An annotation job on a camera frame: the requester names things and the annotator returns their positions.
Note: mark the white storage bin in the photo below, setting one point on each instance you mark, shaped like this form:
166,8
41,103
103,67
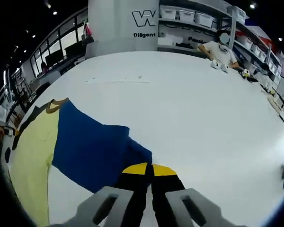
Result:
169,13
187,16
204,19

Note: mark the pink hanging bag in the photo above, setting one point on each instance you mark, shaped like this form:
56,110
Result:
88,30

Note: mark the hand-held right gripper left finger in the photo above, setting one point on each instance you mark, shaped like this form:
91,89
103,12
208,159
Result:
132,196

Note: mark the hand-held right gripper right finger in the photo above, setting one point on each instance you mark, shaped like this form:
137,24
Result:
170,196

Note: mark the grey metal shelving rack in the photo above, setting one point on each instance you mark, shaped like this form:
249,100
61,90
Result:
203,30

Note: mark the black computer monitor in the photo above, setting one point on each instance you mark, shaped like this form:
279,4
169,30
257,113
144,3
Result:
54,57
75,52

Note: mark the yellow blue black garment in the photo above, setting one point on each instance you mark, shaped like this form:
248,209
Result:
85,146

